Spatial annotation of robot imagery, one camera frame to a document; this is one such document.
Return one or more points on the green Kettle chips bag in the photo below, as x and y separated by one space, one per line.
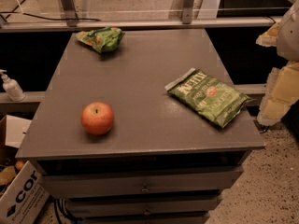
209 97

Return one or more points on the grey drawer cabinet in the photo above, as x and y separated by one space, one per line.
155 140

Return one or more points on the red apple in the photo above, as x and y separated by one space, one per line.
97 118

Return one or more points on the white cardboard box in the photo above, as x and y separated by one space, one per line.
22 196

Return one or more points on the crumpled green rice chip bag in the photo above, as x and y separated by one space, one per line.
101 40

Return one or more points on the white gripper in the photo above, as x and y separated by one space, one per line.
290 36

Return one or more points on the white pump lotion bottle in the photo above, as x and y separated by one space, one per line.
12 87

